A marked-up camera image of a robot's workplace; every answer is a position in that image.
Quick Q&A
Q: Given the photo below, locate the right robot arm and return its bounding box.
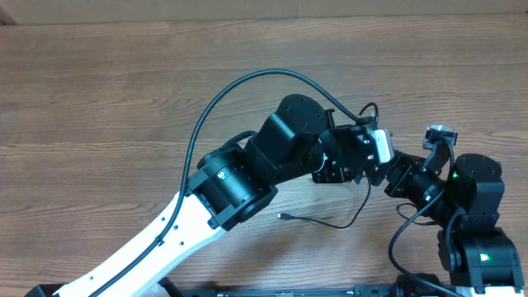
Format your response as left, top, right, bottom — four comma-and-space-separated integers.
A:
384, 147, 525, 296

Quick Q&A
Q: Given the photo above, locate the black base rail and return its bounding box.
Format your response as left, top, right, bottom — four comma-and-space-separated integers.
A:
158, 277, 445, 297

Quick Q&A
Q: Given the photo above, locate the black USB cable long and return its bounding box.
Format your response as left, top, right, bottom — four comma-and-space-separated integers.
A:
276, 177, 373, 230

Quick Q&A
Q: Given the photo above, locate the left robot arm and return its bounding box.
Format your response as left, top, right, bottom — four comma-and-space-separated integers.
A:
31, 94, 394, 296

